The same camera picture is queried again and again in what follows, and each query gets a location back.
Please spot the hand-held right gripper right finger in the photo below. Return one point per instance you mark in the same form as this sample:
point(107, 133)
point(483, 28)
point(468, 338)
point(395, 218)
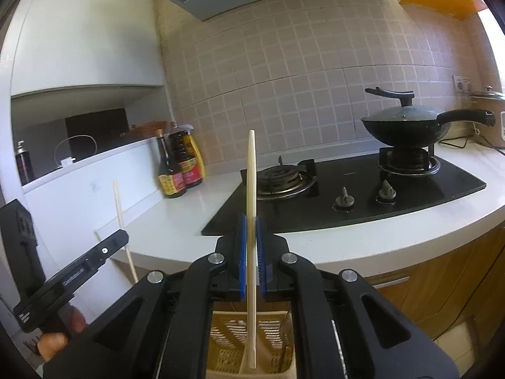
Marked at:
point(263, 260)

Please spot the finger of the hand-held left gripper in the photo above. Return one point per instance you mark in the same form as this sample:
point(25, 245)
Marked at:
point(107, 248)

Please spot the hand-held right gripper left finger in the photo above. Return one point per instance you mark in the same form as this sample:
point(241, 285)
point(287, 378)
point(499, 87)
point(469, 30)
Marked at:
point(241, 260)

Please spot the pale wooden chopstick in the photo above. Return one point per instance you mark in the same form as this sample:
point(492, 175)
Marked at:
point(120, 213)
point(251, 189)

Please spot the beige plastic utensil basket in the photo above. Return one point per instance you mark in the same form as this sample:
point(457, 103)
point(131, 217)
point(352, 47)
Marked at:
point(272, 335)

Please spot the person's left hand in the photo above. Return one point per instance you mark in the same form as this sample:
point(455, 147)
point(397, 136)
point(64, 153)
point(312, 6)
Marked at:
point(51, 343)

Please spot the black glass gas stove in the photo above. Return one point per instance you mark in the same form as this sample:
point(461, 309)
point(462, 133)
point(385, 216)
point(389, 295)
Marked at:
point(315, 221)

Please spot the round stove burner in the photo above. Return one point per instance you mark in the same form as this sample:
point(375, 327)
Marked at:
point(282, 179)
point(410, 162)

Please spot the dark soy sauce bottle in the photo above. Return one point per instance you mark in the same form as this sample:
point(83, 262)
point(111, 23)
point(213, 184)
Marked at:
point(170, 177)

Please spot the grey stove knob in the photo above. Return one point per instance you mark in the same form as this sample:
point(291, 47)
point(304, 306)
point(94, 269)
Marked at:
point(344, 201)
point(386, 194)

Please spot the red label sauce bottle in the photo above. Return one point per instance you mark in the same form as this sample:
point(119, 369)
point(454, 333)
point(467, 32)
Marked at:
point(189, 166)

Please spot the yellow plastic bottle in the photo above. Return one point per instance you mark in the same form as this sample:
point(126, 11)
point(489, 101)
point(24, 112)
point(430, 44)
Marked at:
point(198, 158)

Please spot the dark pump bottle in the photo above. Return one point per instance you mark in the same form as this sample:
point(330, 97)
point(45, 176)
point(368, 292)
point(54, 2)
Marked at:
point(24, 166)

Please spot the wooden base cabinet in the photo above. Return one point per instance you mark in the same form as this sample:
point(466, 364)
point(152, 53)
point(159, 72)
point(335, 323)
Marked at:
point(446, 284)

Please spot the glass wok lid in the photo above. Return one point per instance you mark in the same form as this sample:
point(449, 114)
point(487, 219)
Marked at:
point(398, 110)

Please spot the rice cooker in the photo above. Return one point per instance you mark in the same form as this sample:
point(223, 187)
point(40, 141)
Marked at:
point(493, 118)

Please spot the wall power outlet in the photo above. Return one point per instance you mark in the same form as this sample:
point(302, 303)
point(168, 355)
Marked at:
point(462, 83)

